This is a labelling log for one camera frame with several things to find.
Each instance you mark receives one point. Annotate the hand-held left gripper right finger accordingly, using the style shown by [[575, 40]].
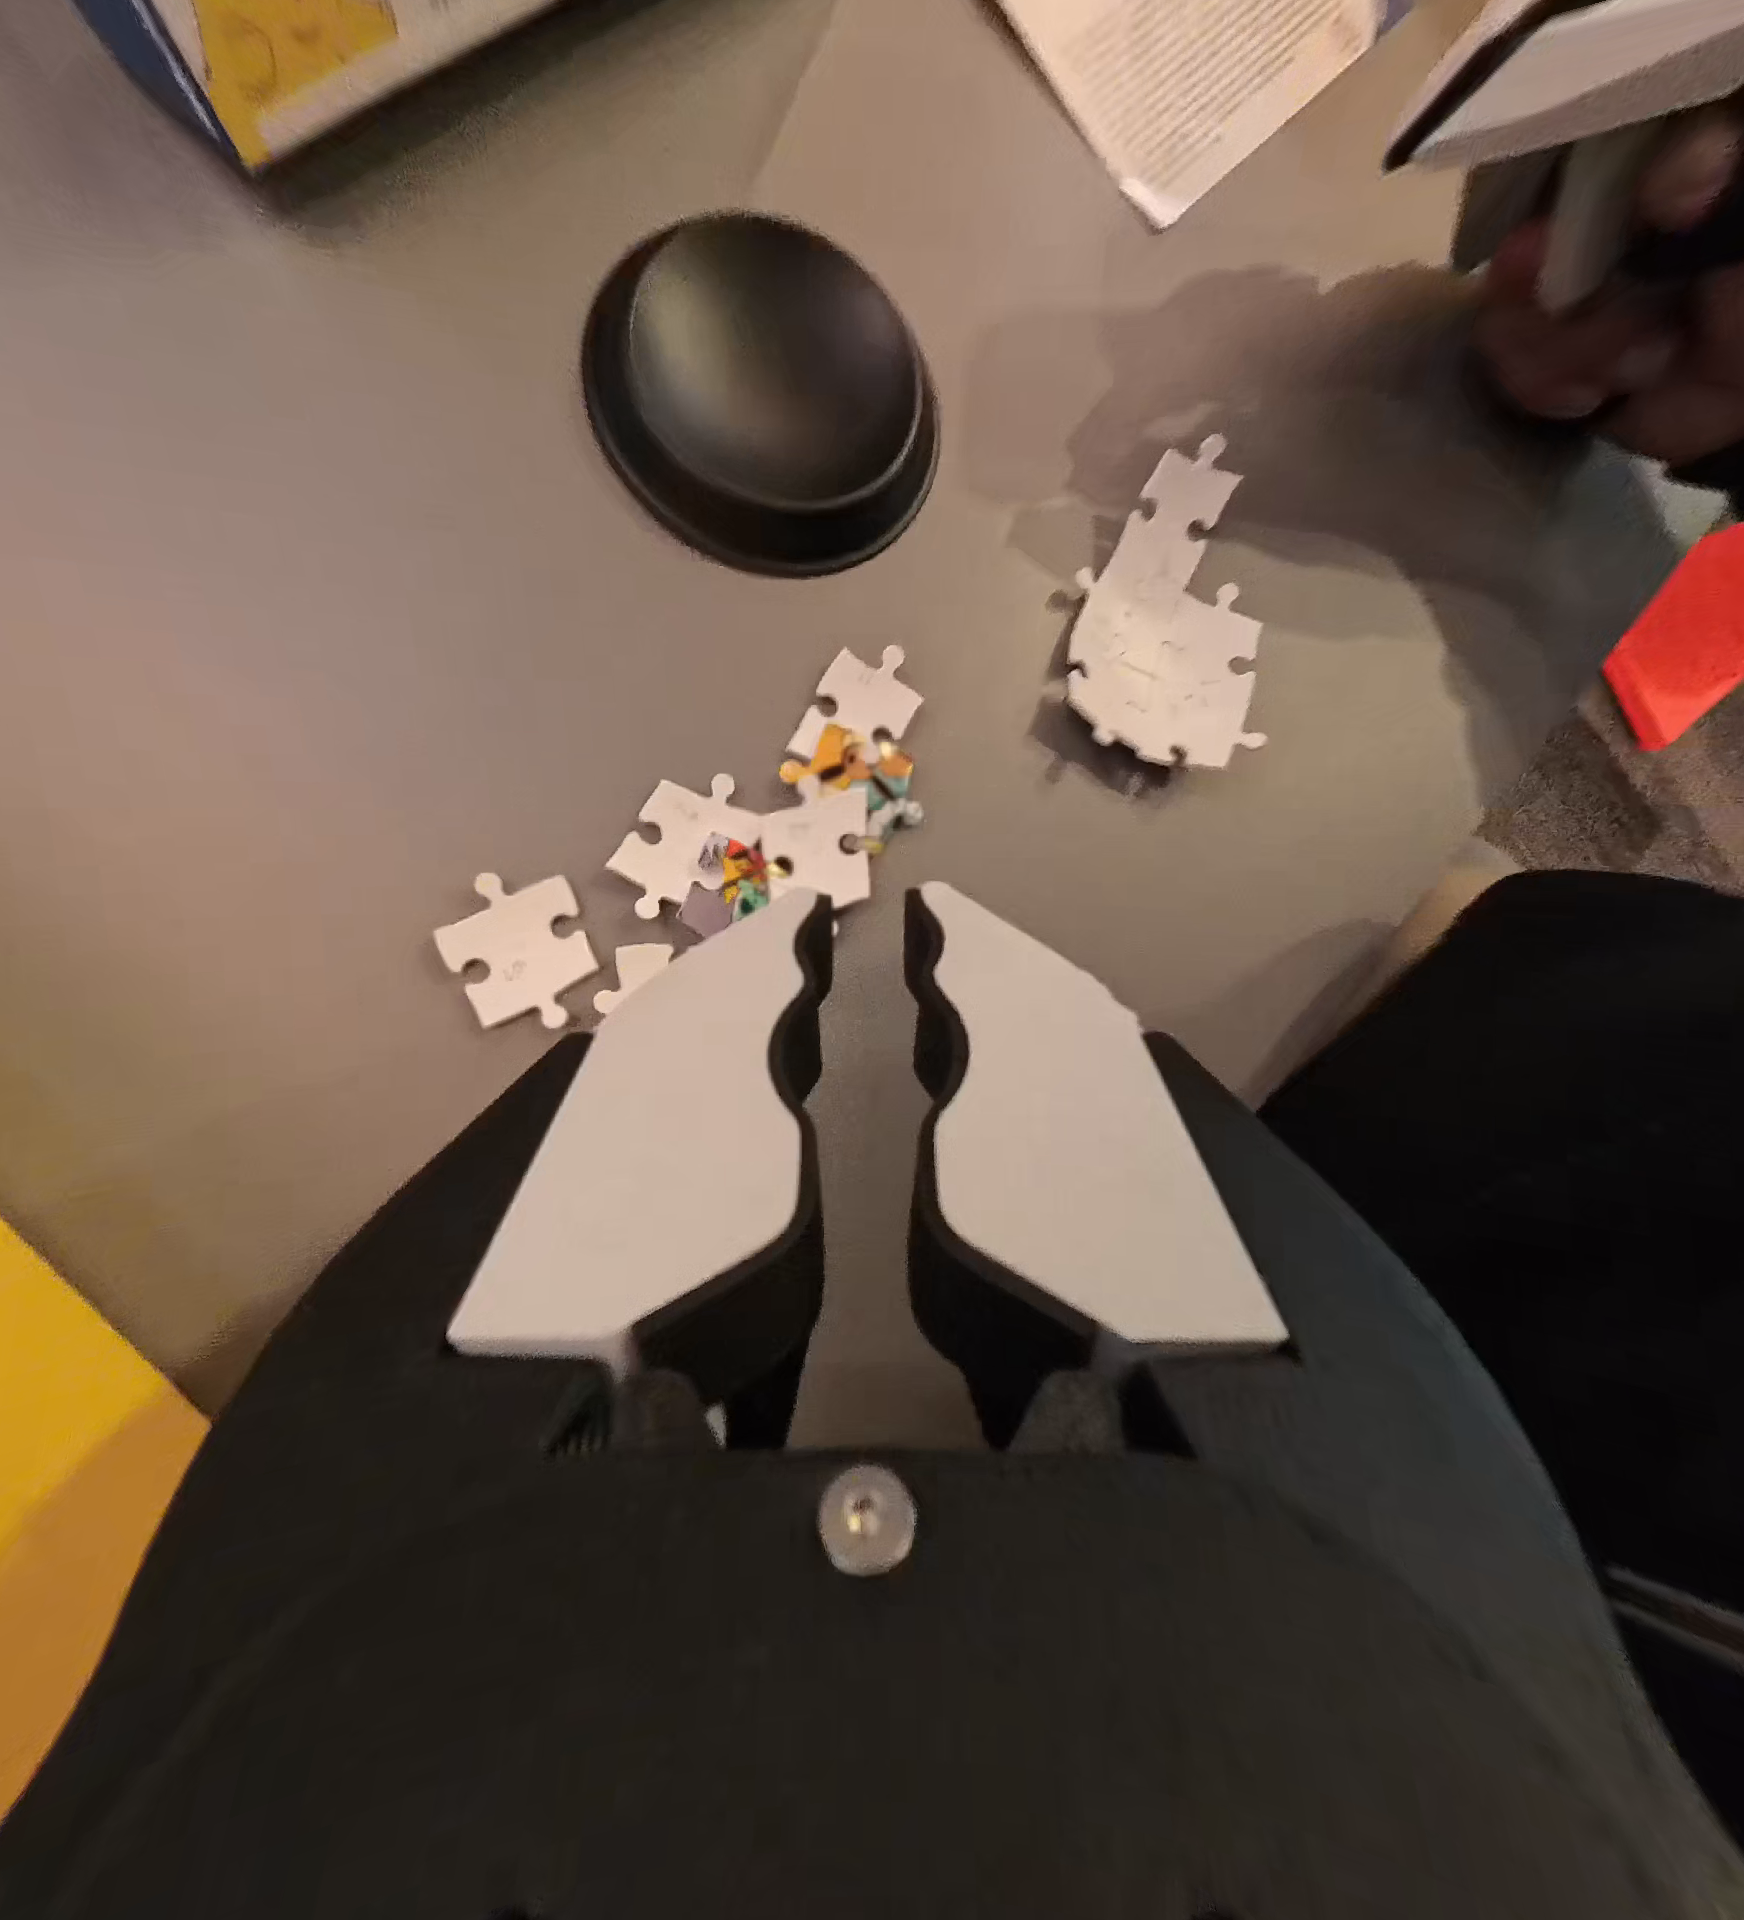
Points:
[[1097, 1170]]

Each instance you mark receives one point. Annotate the black round puzzle stand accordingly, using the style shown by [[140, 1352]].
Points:
[[767, 376]]

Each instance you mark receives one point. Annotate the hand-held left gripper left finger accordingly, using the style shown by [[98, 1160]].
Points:
[[662, 1170]]

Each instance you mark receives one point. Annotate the yellow plastic bin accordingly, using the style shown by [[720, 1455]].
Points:
[[3, 1424]]

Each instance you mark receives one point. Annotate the person's beige trousers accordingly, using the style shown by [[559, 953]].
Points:
[[1442, 901]]

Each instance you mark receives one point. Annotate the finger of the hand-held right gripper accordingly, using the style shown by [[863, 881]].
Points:
[[1586, 210], [1591, 74]]

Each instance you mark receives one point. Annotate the joined white puzzle section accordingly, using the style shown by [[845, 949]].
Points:
[[1158, 659]]

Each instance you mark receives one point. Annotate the white instruction sheet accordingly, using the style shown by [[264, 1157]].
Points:
[[1187, 90]]

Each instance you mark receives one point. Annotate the person's right hand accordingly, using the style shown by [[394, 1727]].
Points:
[[1637, 360]]

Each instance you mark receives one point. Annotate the printed puzzle box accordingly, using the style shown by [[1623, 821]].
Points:
[[301, 60]]

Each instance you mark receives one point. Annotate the red floor object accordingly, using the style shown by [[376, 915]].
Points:
[[1713, 632]]

